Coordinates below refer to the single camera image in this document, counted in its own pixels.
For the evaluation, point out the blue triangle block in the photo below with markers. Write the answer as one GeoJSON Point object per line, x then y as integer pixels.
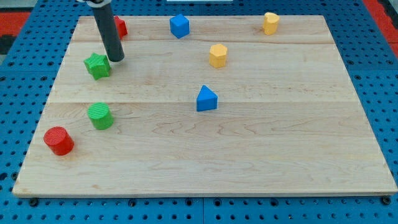
{"type": "Point", "coordinates": [206, 99]}

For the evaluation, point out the light wooden board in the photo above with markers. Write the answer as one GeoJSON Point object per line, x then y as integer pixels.
{"type": "Point", "coordinates": [289, 122]}

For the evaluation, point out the yellow hexagon block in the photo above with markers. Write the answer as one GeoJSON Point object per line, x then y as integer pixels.
{"type": "Point", "coordinates": [218, 55]}

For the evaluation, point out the blue cube block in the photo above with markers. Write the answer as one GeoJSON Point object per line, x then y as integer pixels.
{"type": "Point", "coordinates": [179, 26]}

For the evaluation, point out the green cylinder block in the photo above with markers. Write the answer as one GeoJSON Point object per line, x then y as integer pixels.
{"type": "Point", "coordinates": [100, 116]}

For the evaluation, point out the green star block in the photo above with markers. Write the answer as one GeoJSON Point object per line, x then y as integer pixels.
{"type": "Point", "coordinates": [97, 66]}

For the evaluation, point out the yellow heart block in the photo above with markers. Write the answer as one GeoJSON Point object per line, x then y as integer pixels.
{"type": "Point", "coordinates": [270, 23]}

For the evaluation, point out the red star block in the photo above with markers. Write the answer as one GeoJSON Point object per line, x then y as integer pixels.
{"type": "Point", "coordinates": [121, 27]}

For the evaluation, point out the red cylinder block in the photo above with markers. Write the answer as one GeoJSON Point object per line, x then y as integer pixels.
{"type": "Point", "coordinates": [58, 140]}

